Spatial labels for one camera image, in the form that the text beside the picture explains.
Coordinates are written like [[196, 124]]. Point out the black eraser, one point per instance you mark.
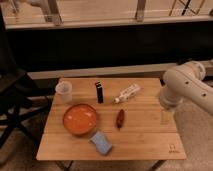
[[99, 92]]

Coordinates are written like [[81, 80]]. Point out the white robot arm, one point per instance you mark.
[[186, 81]]

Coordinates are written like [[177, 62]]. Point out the clear plastic cup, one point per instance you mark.
[[64, 90]]

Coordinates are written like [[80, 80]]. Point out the white tube bottle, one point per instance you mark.
[[127, 93]]

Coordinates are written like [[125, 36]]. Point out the wooden table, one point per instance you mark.
[[148, 131]]

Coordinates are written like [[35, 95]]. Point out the blue sponge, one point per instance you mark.
[[103, 146]]

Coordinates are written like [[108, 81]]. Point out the orange bowl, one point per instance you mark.
[[80, 119]]

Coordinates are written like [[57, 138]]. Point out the dark red sausage toy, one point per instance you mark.
[[120, 119]]

